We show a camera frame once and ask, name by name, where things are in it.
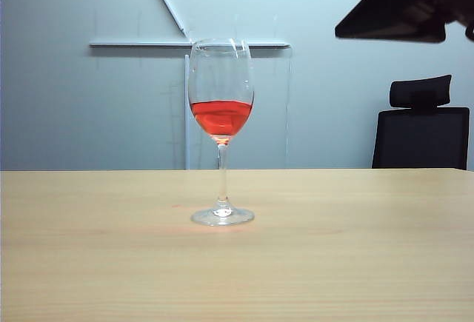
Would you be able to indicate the clear glass goblet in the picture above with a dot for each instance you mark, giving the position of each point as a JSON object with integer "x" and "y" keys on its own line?
{"x": 222, "y": 77}

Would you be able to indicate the red liquid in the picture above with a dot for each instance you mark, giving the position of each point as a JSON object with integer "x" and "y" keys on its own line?
{"x": 222, "y": 118}

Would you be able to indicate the black office chair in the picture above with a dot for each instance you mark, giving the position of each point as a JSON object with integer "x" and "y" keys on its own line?
{"x": 420, "y": 140}

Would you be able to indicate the white horizontal wall rail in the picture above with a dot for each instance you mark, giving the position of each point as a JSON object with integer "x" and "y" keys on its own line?
{"x": 129, "y": 44}

